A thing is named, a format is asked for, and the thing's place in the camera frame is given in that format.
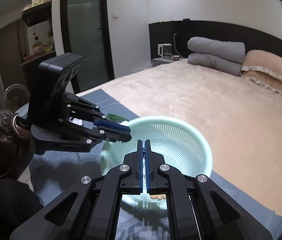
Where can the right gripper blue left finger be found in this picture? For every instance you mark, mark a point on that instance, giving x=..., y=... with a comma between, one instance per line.
x=140, y=166

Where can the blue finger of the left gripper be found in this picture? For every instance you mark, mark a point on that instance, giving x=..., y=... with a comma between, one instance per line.
x=112, y=125
x=115, y=135

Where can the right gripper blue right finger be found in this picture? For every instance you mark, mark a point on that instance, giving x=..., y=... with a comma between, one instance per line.
x=147, y=148

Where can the left hand dark glove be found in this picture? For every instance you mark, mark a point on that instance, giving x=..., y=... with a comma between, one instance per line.
x=14, y=141

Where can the mint green plastic basket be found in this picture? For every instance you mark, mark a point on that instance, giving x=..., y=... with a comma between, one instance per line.
x=181, y=145

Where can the grey nightstand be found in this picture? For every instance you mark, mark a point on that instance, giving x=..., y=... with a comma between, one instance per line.
x=160, y=61

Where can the white electric kettle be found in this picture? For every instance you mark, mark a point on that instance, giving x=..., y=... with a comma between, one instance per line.
x=165, y=50

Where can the black headboard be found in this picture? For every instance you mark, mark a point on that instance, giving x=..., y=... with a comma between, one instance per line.
x=177, y=33

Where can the beige bed cover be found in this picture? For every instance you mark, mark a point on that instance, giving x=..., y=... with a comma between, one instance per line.
x=241, y=121

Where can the dark glass door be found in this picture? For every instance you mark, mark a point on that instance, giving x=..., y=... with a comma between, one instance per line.
x=84, y=28

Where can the grey folded blanket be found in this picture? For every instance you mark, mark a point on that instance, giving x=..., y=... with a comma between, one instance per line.
x=224, y=56

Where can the pink ruffled pillow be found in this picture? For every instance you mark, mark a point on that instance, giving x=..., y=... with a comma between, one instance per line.
x=264, y=69

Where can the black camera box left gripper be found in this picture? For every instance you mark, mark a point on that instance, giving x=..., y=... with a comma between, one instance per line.
x=49, y=83

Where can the black wall shelf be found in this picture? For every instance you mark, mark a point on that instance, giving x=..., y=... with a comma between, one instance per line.
x=39, y=11

